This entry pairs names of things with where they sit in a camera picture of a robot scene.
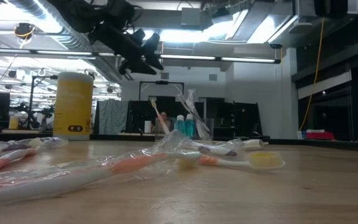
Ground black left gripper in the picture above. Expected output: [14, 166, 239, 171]
[87, 18, 165, 76]

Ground purple toothbrush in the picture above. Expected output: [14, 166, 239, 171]
[176, 91, 211, 140]
[196, 118, 213, 141]
[185, 88, 206, 140]
[0, 136, 70, 157]
[154, 129, 239, 157]

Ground teal mouthwash bottle white cap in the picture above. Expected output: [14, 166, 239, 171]
[184, 113, 196, 140]
[175, 114, 186, 138]

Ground bare orange toothbrush yellow bristles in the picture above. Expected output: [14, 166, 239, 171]
[197, 151, 287, 172]

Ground black bar with light strips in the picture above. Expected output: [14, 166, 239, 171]
[0, 47, 282, 65]

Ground gray ceiling box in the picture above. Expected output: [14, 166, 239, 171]
[180, 7, 203, 27]

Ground person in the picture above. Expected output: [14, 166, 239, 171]
[152, 111, 173, 134]

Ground gray hanging cloth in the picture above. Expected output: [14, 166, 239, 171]
[95, 98, 131, 136]

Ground yellow canister with white lid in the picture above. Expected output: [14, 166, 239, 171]
[52, 72, 94, 141]

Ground black tall stand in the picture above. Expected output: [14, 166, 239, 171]
[28, 74, 58, 130]

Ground small yellow canister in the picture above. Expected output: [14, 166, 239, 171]
[8, 115, 21, 130]

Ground red box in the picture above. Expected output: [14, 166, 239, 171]
[305, 131, 336, 141]

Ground black camera stand frame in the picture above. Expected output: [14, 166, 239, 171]
[138, 80, 185, 102]

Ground black reel with yellow cable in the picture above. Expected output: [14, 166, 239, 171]
[13, 22, 37, 40]

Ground yellow hanging cable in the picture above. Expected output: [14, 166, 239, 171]
[299, 17, 326, 131]

